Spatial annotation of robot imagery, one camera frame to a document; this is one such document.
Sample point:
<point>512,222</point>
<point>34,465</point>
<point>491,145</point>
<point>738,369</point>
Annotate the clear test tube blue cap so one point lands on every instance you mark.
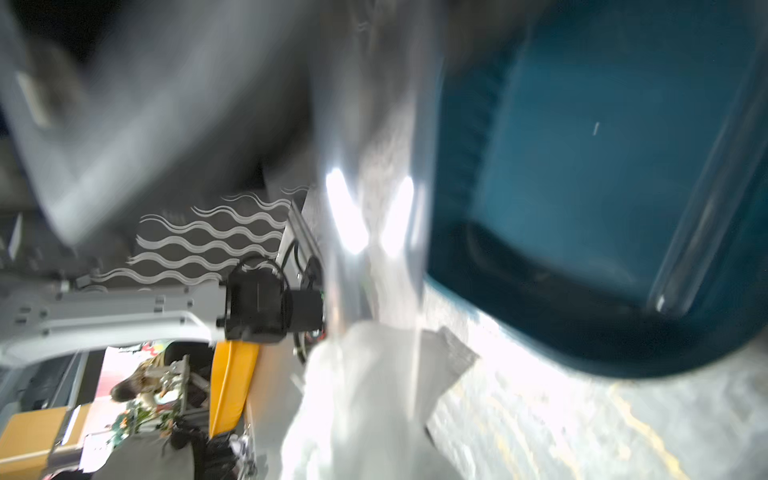
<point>728,172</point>
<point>376,76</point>

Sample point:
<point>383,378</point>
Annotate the white wipe cloth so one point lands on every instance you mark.
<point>367,398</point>

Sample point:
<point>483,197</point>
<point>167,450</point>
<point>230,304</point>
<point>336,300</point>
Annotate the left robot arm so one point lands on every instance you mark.
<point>146,147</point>

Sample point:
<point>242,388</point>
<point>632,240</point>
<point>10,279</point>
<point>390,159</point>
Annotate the teal plastic tray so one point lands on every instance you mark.
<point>571,136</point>

